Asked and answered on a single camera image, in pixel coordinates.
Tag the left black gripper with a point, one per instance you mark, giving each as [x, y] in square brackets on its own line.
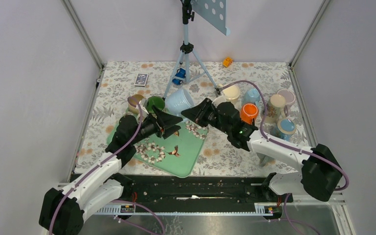
[165, 120]

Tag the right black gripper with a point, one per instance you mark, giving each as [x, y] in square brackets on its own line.
[198, 112]

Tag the cream mug green inside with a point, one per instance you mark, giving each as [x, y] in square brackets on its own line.
[156, 101]

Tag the light blue ribbed mug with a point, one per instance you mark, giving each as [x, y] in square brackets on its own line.
[178, 101]

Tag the beige mug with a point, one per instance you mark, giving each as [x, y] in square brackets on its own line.
[133, 103]

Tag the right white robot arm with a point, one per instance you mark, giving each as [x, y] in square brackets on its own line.
[317, 172]

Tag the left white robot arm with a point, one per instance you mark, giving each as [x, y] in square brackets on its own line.
[64, 211]

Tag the cream ribbed mug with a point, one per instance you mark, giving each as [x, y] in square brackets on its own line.
[231, 93]

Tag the orange mug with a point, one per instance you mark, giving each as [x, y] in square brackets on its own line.
[249, 113]

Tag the light blue faceted mug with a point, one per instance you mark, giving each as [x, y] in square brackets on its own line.
[252, 96]

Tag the seahorse pattern mug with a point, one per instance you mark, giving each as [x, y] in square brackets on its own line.
[275, 109]

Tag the grey blue mug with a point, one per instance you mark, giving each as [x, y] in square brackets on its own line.
[265, 160]

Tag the blue butterfly mug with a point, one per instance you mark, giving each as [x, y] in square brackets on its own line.
[284, 129]

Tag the lilac mug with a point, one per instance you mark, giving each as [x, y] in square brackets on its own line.
[289, 96]

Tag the green floral tray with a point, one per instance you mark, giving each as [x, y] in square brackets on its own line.
[176, 155]

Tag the blue toy car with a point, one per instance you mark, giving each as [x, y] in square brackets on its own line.
[179, 76]

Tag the blue tripod stand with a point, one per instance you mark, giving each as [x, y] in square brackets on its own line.
[186, 49]

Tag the playing card deck box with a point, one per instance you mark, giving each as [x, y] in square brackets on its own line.
[141, 80]

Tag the orange toy block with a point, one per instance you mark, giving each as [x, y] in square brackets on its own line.
[227, 62]

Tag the perforated blue calibration plate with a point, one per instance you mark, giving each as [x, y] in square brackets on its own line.
[214, 12]

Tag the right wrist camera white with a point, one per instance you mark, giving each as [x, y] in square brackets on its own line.
[217, 101]

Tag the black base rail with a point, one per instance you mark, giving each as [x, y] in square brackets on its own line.
[199, 194]

